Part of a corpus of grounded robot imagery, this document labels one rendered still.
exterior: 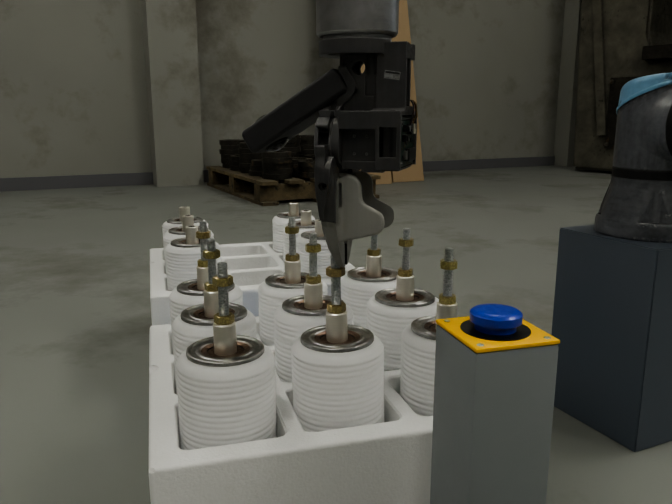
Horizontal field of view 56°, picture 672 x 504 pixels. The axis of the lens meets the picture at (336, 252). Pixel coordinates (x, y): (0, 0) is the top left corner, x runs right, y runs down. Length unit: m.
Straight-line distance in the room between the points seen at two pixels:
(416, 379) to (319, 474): 0.14
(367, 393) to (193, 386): 0.17
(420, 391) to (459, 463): 0.17
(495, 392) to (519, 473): 0.08
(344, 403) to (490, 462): 0.18
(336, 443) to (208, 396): 0.13
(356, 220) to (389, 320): 0.20
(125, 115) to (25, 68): 0.61
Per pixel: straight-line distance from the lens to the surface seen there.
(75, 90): 4.31
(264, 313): 0.86
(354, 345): 0.63
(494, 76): 5.51
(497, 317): 0.49
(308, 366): 0.63
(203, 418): 0.62
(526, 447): 0.53
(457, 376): 0.50
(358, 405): 0.64
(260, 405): 0.62
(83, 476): 0.96
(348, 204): 0.59
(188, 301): 0.82
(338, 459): 0.62
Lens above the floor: 0.48
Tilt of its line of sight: 13 degrees down
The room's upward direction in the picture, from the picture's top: straight up
